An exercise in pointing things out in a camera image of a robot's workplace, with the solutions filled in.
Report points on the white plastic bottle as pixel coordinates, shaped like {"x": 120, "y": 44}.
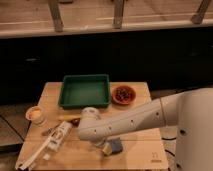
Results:
{"x": 58, "y": 135}

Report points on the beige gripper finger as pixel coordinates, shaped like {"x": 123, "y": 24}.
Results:
{"x": 107, "y": 149}

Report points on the blue sponge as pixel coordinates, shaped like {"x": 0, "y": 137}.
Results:
{"x": 116, "y": 145}

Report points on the white long tool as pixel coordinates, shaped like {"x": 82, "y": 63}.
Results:
{"x": 25, "y": 165}

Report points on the red brown sausage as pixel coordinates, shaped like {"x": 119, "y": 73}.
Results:
{"x": 75, "y": 122}

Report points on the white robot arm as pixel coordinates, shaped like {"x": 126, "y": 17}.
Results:
{"x": 190, "y": 111}

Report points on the orange bowl with beans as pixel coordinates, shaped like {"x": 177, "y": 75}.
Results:
{"x": 123, "y": 95}

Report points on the green plastic tray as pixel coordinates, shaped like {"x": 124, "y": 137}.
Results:
{"x": 79, "y": 91}

